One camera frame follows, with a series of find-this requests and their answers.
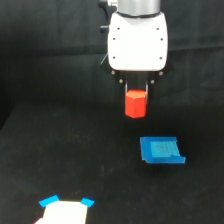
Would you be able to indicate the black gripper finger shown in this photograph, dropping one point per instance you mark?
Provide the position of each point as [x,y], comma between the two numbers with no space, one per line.
[149,88]
[125,88]

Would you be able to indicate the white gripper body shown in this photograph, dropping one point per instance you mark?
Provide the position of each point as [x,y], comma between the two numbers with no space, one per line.
[137,45]

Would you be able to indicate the red hexagonal block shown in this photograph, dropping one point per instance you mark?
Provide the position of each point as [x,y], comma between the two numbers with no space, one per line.
[135,103]

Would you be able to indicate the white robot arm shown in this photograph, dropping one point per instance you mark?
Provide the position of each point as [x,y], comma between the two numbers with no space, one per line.
[131,8]

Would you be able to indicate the blue taped square marker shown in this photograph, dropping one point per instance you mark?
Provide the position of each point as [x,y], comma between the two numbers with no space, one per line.
[160,150]

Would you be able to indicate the blue tape piece right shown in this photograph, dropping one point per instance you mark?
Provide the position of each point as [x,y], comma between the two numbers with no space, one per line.
[87,202]

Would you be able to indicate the blue tape piece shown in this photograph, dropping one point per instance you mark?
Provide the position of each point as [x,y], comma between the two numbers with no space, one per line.
[87,202]
[43,203]

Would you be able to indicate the white paper sheet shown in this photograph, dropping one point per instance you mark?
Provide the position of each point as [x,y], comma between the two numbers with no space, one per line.
[65,212]

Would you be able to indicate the blue tape piece left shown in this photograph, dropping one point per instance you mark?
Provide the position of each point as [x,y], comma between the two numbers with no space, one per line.
[43,203]

